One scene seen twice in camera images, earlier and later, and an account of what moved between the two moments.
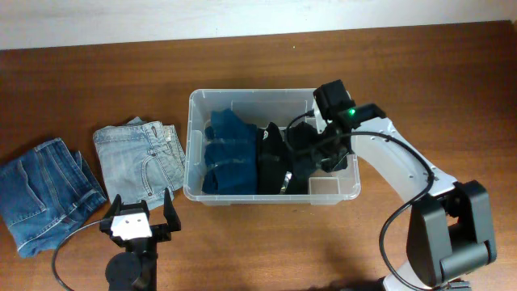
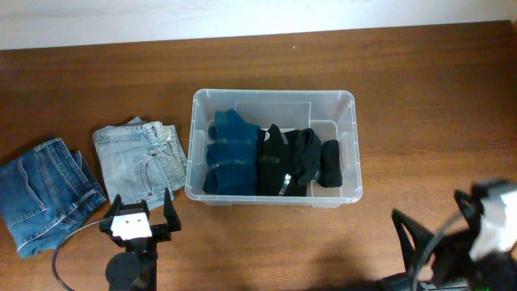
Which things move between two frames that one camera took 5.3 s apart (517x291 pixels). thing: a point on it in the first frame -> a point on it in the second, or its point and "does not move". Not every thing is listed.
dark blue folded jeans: (46, 194) does not move
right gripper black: (325, 154) -> (409, 233)
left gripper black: (160, 229) does not move
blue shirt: (231, 155) does not move
